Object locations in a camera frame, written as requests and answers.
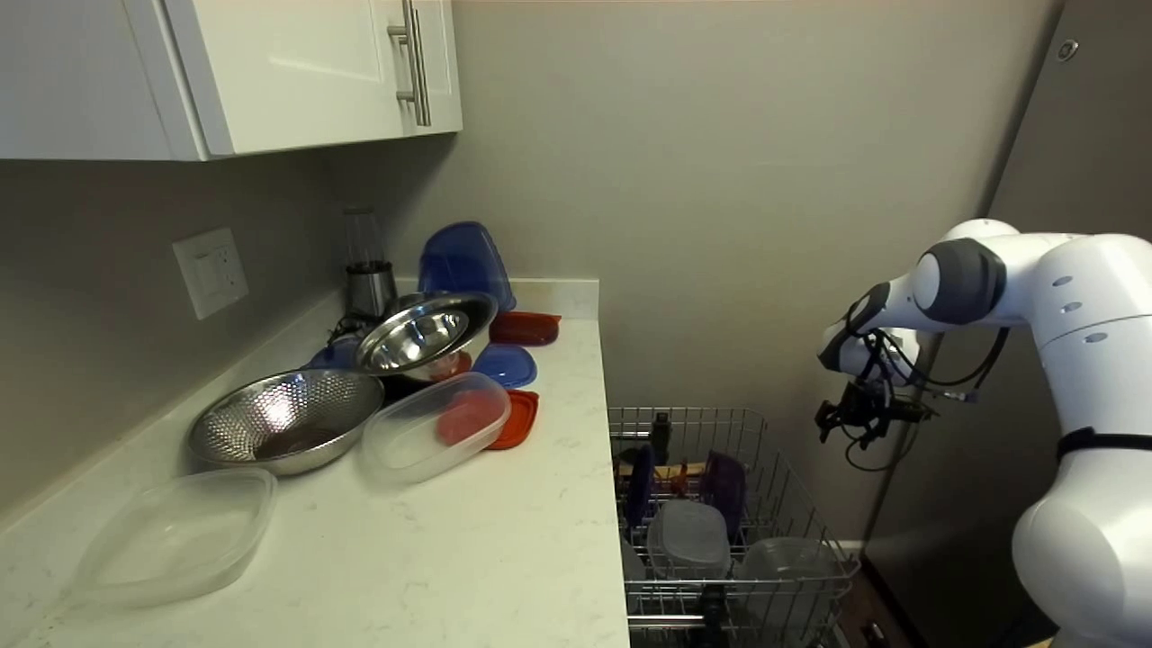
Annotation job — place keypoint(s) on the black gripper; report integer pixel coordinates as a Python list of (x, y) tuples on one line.
[(875, 412)]

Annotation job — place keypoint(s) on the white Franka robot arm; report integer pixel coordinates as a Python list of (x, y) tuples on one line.
[(1081, 302)]

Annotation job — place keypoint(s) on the purple translucent plastic lid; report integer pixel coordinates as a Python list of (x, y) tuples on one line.
[(728, 491)]

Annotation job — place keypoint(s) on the black kitchen utensil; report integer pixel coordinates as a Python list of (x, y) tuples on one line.
[(661, 434)]

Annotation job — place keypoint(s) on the dark blue plate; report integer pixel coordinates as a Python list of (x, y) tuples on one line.
[(639, 491)]

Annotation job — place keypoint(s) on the flat red plastic lid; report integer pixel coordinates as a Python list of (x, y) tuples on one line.
[(524, 418)]

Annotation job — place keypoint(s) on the red plastic container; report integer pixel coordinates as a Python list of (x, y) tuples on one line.
[(527, 331)]

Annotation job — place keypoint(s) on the blue plastic lid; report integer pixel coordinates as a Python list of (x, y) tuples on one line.
[(504, 365)]

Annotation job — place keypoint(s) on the white stone countertop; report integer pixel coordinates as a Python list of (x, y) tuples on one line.
[(504, 541)]

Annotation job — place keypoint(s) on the small red plastic lid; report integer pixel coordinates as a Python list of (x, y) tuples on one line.
[(451, 365)]

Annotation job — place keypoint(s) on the grey door panel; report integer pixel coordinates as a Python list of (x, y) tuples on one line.
[(1081, 119)]

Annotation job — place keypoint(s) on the blue plastic container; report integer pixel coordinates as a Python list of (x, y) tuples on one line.
[(461, 263)]

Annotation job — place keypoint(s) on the small steel mixing bowl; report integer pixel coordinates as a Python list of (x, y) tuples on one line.
[(420, 338)]

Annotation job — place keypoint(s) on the tilted clear plastic container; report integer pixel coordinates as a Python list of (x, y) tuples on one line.
[(402, 452)]

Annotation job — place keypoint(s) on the steel blender cup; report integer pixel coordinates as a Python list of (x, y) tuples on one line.
[(368, 289)]

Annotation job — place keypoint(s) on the large steel mixing bowl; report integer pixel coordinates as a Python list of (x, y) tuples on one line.
[(288, 418)]

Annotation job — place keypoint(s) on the white upper cabinet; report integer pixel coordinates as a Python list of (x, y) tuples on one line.
[(275, 74)]

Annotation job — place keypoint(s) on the shallow clear plastic container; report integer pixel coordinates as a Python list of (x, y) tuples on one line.
[(182, 541)]

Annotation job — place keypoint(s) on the white wall outlet plate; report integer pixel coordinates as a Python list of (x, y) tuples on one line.
[(211, 275)]

